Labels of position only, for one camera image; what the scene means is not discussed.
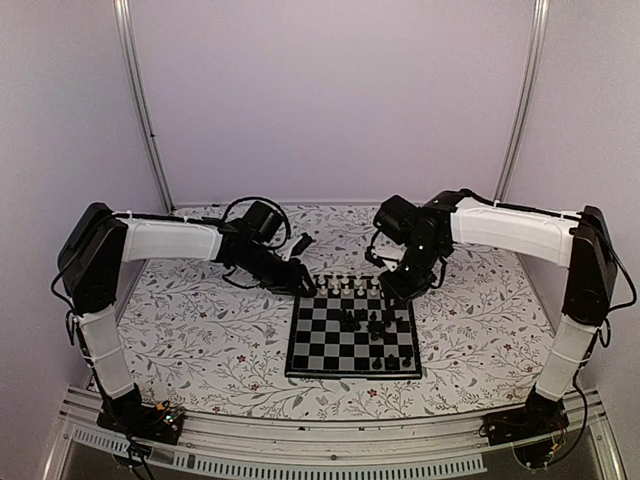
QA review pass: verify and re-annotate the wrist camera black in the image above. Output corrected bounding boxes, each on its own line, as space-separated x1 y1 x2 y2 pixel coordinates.
374 195 419 245
241 200 284 244

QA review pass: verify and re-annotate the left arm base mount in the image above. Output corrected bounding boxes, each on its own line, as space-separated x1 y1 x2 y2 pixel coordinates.
97 399 185 445

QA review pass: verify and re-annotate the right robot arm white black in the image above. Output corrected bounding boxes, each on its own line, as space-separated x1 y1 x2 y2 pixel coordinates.
365 189 638 436

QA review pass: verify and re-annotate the front aluminium rail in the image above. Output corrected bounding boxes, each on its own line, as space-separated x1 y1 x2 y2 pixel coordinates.
43 387 631 479

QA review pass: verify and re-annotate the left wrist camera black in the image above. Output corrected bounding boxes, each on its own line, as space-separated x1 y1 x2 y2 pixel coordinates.
241 200 284 244

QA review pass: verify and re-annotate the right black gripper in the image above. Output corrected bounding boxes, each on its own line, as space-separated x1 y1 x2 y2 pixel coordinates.
377 241 443 313

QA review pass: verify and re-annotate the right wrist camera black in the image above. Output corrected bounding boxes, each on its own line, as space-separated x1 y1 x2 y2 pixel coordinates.
374 195 419 245

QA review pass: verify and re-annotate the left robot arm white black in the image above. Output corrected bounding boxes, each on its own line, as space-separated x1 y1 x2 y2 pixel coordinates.
52 197 317 434

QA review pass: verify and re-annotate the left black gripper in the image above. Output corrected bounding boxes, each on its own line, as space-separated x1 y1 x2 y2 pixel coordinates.
243 242 319 297

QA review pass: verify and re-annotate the right aluminium frame post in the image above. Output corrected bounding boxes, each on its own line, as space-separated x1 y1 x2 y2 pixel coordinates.
489 0 549 212

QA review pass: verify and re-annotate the aluminium frame post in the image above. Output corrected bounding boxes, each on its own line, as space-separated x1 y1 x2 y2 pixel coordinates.
113 0 175 212
489 0 549 212

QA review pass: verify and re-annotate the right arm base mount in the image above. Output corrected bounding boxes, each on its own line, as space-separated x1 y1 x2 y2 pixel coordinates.
478 407 569 470

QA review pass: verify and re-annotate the left aluminium frame post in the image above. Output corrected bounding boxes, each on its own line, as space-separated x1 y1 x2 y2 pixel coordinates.
113 0 175 212

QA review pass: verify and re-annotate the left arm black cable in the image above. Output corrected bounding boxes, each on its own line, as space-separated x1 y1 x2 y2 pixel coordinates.
219 195 294 251

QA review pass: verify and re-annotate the black white chessboard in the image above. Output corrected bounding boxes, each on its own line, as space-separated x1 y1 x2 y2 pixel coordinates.
285 274 422 380

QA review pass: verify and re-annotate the floral patterned table mat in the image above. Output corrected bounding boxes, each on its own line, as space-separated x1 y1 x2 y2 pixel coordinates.
119 205 553 420

